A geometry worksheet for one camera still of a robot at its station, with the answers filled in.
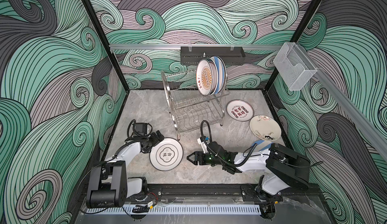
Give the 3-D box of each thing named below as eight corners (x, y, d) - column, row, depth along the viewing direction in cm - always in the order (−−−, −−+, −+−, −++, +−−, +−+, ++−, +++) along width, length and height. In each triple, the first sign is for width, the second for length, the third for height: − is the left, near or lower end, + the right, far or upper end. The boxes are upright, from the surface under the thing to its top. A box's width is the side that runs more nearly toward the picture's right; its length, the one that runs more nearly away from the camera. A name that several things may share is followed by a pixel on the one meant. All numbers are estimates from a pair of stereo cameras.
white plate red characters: (229, 121, 103) (229, 119, 102) (225, 101, 116) (225, 99, 114) (255, 121, 104) (256, 119, 102) (248, 101, 116) (249, 99, 114)
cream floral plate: (254, 141, 94) (255, 139, 92) (247, 116, 106) (248, 114, 104) (284, 141, 94) (285, 139, 92) (273, 116, 106) (274, 114, 104)
